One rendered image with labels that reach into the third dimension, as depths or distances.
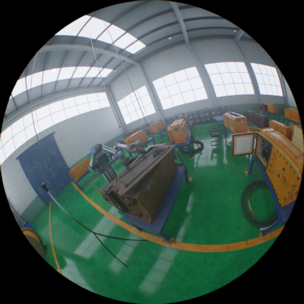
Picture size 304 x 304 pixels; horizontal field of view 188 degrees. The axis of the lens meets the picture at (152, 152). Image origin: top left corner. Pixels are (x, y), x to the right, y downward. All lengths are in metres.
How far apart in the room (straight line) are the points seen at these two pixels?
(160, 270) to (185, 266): 0.42
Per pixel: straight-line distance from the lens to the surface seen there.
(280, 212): 1.98
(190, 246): 2.01
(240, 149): 2.48
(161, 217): 1.57
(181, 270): 2.03
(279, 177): 1.96
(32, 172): 10.28
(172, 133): 3.81
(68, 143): 10.16
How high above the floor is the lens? 2.00
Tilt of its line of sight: 21 degrees down
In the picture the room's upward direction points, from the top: 22 degrees counter-clockwise
